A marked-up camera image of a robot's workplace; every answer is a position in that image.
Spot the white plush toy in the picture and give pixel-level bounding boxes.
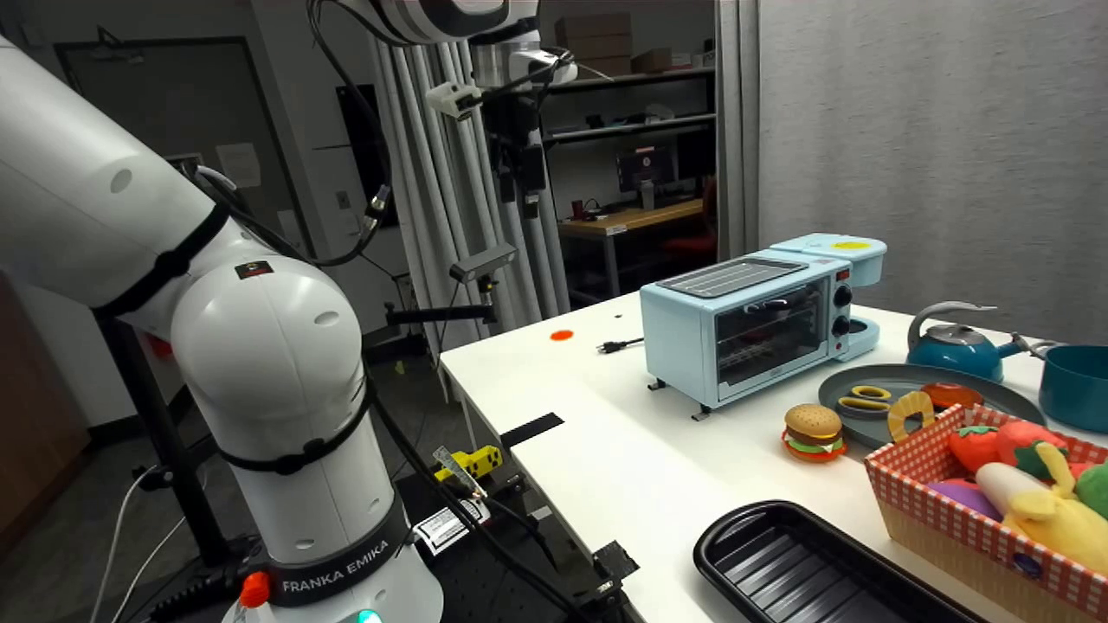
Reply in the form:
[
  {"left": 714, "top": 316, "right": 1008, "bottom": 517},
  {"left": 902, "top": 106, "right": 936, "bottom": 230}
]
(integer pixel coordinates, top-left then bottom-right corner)
[{"left": 974, "top": 462, "right": 1041, "bottom": 511}]

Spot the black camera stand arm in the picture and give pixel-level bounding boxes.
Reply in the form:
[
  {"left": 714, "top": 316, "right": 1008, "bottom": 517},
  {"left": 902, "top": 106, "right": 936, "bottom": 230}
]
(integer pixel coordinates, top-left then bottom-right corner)
[{"left": 385, "top": 301, "right": 500, "bottom": 328}]

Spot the light blue toaster oven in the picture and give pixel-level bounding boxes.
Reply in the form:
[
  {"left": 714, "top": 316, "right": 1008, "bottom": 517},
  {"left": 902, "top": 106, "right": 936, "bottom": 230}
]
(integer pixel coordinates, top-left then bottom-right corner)
[{"left": 637, "top": 231, "right": 888, "bottom": 414}]

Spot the red pepper plush toy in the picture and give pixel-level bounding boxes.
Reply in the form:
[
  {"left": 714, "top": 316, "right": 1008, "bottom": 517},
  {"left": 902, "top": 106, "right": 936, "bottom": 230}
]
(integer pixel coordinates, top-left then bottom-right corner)
[{"left": 998, "top": 419, "right": 1058, "bottom": 465}]

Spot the toy burger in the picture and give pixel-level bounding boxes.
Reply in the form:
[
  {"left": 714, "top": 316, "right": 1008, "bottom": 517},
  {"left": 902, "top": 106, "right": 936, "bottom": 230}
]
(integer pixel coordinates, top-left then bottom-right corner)
[{"left": 780, "top": 403, "right": 847, "bottom": 465}]

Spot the yellow handled tool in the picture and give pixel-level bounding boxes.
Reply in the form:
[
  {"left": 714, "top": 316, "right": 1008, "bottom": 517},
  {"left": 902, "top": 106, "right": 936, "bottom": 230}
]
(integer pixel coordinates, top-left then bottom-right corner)
[{"left": 430, "top": 444, "right": 508, "bottom": 496}]

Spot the black computer monitor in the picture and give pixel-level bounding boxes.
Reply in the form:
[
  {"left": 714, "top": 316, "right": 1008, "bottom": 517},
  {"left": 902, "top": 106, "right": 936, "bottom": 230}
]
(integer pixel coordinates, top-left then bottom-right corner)
[{"left": 617, "top": 143, "right": 685, "bottom": 199}]

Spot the black metal stand post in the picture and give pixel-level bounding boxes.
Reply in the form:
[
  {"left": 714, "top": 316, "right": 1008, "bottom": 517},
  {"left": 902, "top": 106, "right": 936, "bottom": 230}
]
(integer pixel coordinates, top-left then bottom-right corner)
[{"left": 98, "top": 316, "right": 229, "bottom": 569}]

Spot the gray backdrop curtain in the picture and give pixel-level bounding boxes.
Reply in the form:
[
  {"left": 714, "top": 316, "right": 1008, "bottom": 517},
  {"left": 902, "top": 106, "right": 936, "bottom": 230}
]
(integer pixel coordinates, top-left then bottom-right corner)
[{"left": 756, "top": 0, "right": 1108, "bottom": 345}]

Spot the tan toy bagel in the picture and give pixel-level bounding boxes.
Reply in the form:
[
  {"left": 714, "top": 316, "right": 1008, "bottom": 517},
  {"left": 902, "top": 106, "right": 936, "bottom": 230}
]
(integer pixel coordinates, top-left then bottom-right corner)
[{"left": 883, "top": 387, "right": 937, "bottom": 447}]

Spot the brown box red checkered lining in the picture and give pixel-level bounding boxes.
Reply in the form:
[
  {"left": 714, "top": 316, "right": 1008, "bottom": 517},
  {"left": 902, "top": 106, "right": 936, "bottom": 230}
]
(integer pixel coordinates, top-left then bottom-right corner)
[{"left": 862, "top": 403, "right": 1108, "bottom": 623}]

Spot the black tape patch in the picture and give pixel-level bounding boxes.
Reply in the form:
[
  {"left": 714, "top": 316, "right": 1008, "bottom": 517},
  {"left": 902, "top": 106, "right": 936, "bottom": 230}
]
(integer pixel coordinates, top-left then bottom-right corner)
[
  {"left": 590, "top": 537, "right": 641, "bottom": 586},
  {"left": 495, "top": 409, "right": 566, "bottom": 451}
]

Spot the white pleated curtain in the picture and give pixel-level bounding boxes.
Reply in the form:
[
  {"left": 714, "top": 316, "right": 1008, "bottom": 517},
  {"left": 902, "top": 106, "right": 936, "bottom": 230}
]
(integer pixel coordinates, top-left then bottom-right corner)
[{"left": 366, "top": 33, "right": 576, "bottom": 350}]

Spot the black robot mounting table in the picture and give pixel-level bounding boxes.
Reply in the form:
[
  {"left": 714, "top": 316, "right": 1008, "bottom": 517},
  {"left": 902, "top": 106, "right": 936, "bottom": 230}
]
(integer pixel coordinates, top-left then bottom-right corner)
[{"left": 149, "top": 452, "right": 652, "bottom": 623}]

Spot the yellow toy pretzel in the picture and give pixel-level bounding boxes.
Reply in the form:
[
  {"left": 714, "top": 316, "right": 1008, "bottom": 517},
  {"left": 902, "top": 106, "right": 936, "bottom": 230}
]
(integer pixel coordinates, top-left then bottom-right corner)
[{"left": 835, "top": 386, "right": 898, "bottom": 419}]

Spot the brown cardboard box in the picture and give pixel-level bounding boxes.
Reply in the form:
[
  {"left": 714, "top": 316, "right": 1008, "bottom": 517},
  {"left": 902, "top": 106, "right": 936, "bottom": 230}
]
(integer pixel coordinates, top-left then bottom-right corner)
[{"left": 549, "top": 12, "right": 637, "bottom": 75}]

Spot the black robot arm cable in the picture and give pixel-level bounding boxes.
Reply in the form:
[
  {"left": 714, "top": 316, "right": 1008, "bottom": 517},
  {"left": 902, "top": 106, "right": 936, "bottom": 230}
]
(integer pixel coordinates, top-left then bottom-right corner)
[{"left": 304, "top": 0, "right": 393, "bottom": 269}]

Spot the gray camera on stand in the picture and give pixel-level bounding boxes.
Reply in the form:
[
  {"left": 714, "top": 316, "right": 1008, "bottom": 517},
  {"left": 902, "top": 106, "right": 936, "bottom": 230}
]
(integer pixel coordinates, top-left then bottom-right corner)
[{"left": 445, "top": 244, "right": 519, "bottom": 286}]

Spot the metal storage shelf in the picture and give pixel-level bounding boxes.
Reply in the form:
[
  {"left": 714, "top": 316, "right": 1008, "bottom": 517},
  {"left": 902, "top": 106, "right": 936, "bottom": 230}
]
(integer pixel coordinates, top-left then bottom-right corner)
[{"left": 532, "top": 61, "right": 720, "bottom": 151}]

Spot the gray round plate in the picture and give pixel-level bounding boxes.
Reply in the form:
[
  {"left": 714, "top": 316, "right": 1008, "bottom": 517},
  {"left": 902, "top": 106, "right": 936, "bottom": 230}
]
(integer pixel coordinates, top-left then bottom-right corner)
[{"left": 815, "top": 361, "right": 1049, "bottom": 452}]

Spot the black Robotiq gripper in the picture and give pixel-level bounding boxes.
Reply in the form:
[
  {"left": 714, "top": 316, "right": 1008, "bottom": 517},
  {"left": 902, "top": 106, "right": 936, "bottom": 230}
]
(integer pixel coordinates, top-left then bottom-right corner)
[{"left": 486, "top": 88, "right": 549, "bottom": 162}]

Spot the yellow plush toy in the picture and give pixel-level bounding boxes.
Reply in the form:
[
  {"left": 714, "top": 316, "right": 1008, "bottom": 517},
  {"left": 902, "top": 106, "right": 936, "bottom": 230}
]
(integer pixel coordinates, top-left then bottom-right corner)
[{"left": 999, "top": 444, "right": 1108, "bottom": 575}]

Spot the green plush toy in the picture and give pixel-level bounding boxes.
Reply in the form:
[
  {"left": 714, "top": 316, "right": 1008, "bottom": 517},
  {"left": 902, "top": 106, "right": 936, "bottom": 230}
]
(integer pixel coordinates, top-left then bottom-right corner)
[{"left": 1074, "top": 462, "right": 1108, "bottom": 521}]

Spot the black plastic tray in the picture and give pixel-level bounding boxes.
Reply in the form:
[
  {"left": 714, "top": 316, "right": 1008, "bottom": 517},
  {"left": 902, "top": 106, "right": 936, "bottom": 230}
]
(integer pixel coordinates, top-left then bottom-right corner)
[{"left": 689, "top": 496, "right": 984, "bottom": 623}]

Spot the small silver device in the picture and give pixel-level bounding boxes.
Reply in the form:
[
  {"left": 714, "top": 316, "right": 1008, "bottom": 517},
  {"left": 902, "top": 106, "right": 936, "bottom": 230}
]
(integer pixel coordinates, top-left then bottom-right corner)
[{"left": 412, "top": 504, "right": 479, "bottom": 552}]

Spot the wooden desk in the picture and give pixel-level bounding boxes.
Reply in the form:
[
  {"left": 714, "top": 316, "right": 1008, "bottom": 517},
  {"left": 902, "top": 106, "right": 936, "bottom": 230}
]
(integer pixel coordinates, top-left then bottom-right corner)
[{"left": 556, "top": 199, "right": 711, "bottom": 306}]

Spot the white cable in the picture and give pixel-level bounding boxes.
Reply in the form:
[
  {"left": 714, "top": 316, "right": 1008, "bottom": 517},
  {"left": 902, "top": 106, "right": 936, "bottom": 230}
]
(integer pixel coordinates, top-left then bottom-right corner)
[
  {"left": 87, "top": 462, "right": 154, "bottom": 623},
  {"left": 108, "top": 517, "right": 190, "bottom": 623}
]

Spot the white bottle orange cap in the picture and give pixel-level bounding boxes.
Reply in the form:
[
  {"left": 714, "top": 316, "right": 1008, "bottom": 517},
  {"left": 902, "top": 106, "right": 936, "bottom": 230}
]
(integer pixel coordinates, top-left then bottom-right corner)
[{"left": 223, "top": 569, "right": 281, "bottom": 623}]

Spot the dark teal pot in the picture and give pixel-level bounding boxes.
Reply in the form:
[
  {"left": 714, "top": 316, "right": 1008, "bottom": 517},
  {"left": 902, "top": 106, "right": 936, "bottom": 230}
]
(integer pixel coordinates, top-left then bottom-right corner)
[{"left": 1034, "top": 344, "right": 1108, "bottom": 437}]

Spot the red tomato plush toy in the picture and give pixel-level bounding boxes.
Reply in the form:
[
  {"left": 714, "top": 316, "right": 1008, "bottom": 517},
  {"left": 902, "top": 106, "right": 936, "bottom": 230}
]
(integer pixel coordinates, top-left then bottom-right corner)
[{"left": 945, "top": 424, "right": 1008, "bottom": 478}]

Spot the purple plush toy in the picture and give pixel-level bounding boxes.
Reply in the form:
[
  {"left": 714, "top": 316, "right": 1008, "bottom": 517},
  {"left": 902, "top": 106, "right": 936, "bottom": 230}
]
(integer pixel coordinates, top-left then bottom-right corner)
[{"left": 927, "top": 478, "right": 999, "bottom": 523}]

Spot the orange round toy food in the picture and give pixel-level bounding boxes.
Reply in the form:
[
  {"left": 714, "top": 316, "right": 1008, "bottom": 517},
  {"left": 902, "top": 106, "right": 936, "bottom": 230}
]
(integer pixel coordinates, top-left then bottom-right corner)
[{"left": 921, "top": 377, "right": 984, "bottom": 414}]

